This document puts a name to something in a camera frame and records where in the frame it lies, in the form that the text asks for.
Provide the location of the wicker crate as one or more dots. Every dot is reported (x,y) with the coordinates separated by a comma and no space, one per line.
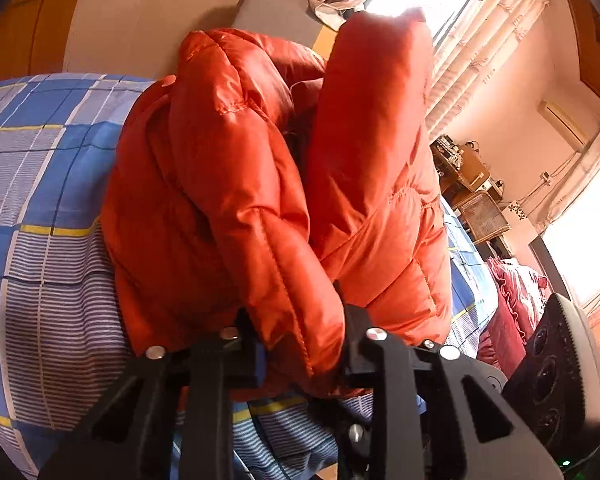
(482,217)

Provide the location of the wall air conditioner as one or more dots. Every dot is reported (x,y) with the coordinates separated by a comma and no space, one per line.
(562,122)

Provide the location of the balcony window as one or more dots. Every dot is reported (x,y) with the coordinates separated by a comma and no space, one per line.
(585,255)

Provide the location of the orange wooden wardrobe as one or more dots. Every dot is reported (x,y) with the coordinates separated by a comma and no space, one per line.
(30,20)

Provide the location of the maroon ruffled bedding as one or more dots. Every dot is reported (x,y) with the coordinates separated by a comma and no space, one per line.
(510,305)

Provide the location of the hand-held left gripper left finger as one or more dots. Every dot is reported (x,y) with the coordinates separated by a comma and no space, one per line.
(260,365)

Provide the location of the grey and yellow headboard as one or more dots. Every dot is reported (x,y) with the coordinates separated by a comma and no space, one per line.
(275,10)

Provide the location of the red puffer jacket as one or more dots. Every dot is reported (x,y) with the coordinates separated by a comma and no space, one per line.
(230,185)

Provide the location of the sheer balcony curtain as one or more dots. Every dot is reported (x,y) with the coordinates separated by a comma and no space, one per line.
(585,175)

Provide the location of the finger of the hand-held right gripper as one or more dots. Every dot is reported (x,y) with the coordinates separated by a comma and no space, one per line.
(355,440)

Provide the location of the wooden sewing table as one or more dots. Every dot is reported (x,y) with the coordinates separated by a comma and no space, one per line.
(462,165)

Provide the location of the blue plaid bed sheet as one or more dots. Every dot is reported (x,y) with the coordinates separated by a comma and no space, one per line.
(30,185)

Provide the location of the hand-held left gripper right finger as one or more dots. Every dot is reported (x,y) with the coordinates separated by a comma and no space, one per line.
(352,355)

